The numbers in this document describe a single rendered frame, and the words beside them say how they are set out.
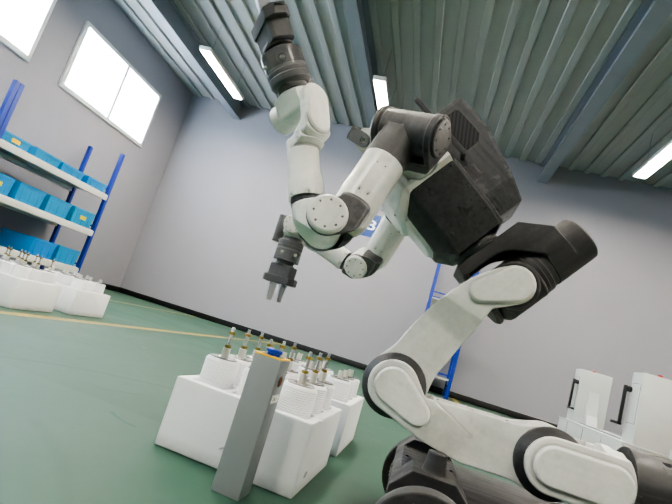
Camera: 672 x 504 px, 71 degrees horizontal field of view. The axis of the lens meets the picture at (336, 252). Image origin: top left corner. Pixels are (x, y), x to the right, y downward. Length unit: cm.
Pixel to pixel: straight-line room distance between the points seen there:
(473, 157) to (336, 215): 42
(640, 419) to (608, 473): 320
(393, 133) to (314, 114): 16
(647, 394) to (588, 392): 140
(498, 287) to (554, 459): 36
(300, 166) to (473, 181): 41
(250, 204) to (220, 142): 140
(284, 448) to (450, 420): 42
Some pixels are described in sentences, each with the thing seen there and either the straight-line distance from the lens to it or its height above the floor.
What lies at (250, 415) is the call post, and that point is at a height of 18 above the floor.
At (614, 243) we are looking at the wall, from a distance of 835.
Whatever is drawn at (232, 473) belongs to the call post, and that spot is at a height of 5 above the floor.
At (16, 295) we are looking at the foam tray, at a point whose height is 8.
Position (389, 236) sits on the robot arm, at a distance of 145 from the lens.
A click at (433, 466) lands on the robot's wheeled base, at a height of 22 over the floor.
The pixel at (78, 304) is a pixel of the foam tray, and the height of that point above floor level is 8.
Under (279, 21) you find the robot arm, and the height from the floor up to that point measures 97.
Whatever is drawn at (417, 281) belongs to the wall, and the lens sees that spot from 768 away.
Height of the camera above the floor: 40
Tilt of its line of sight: 10 degrees up
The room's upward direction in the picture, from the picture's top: 17 degrees clockwise
